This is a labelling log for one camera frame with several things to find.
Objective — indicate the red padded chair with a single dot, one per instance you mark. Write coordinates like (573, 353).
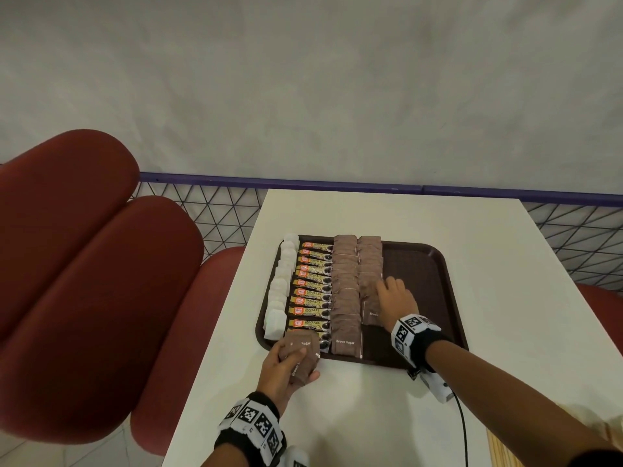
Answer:
(606, 311)
(97, 296)

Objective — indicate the brown plastic tray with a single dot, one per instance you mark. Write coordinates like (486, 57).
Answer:
(423, 277)

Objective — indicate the person's black shirt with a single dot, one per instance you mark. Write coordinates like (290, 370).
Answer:
(596, 459)

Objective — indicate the person's right hand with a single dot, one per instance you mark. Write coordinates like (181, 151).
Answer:
(399, 301)

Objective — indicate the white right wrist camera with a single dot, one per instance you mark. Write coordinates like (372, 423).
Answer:
(435, 384)

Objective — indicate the person's right forearm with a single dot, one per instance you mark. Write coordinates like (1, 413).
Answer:
(511, 408)

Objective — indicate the left wristband with marker tags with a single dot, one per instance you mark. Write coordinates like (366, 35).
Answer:
(253, 425)

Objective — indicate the row of white sachets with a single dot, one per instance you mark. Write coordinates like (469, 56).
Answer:
(275, 320)

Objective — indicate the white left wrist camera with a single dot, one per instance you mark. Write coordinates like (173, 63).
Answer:
(293, 458)

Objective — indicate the wristband with marker tags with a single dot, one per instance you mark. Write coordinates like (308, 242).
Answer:
(418, 335)
(253, 425)

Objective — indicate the right wristband with marker tags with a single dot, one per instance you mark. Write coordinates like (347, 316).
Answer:
(418, 335)

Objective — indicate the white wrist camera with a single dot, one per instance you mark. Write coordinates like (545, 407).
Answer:
(293, 458)
(435, 384)

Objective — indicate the single brown sugar sachet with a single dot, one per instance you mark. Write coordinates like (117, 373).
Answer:
(371, 313)

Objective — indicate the patterned paper cup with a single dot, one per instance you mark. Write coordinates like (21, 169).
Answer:
(611, 425)

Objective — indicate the row of coffee stick packets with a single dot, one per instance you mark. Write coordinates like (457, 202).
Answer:
(311, 286)

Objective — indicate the handful of brown sugar packets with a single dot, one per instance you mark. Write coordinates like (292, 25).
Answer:
(302, 340)

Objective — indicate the person's left hand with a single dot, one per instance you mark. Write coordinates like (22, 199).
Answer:
(275, 374)

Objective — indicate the purple mesh railing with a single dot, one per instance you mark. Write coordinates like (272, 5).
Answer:
(292, 183)

